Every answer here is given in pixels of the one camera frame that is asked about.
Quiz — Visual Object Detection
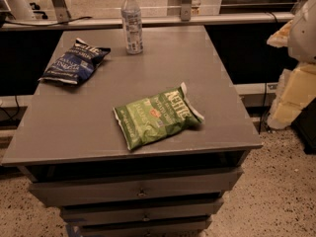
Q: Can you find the metal bracket post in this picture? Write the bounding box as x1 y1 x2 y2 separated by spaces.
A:
180 0 192 21
51 0 71 23

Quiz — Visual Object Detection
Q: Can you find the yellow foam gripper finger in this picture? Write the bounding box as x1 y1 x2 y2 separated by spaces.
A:
267 20 293 48

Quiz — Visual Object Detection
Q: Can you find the metal bracket post left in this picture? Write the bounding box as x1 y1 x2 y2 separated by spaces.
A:
51 0 71 23

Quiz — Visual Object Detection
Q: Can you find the black cable on rail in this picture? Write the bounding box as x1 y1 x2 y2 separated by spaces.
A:
4 15 93 27

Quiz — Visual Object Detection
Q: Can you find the middle grey drawer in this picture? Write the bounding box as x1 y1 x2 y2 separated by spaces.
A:
60 197 223 226

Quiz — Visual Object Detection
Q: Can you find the top grey drawer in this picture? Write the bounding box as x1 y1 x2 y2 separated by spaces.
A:
30 167 243 206

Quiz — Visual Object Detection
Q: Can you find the grey metal rail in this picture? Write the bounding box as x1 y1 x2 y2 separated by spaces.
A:
0 12 294 32

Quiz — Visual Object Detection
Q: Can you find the green Kettle chip bag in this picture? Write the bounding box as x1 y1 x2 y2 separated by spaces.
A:
114 83 204 150

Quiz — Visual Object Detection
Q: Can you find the grey drawer cabinet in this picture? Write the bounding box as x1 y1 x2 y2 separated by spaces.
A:
3 27 261 237

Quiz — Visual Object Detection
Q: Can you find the metal bracket post centre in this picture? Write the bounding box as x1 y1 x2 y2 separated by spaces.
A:
180 0 192 21

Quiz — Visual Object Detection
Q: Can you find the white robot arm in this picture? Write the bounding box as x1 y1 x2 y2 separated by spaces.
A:
267 0 316 63

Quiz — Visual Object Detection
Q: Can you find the black cable left floor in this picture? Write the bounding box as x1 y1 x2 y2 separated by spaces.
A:
0 95 22 123

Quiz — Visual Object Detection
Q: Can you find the blue chip bag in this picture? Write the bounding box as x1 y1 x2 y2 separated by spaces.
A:
40 39 111 85

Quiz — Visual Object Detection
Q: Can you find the grey drawer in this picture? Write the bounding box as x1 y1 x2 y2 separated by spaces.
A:
80 216 211 237
60 197 223 226
30 167 243 206

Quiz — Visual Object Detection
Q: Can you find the clear blue-label plastic bottle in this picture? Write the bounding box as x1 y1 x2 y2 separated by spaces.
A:
120 0 143 54

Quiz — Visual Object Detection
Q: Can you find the bottom grey drawer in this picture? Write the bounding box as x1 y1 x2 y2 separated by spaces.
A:
80 216 211 237

